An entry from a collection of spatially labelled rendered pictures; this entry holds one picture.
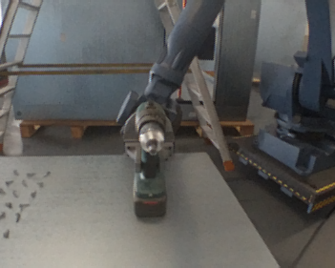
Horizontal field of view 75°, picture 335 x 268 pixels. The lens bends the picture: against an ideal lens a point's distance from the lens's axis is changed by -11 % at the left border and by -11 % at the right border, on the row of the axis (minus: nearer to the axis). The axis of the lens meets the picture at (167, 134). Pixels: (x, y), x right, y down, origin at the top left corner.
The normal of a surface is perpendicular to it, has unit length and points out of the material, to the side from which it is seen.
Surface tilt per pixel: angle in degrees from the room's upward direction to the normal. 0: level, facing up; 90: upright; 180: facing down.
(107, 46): 90
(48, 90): 90
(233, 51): 90
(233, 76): 90
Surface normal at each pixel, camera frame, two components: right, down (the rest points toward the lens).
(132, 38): 0.09, 0.38
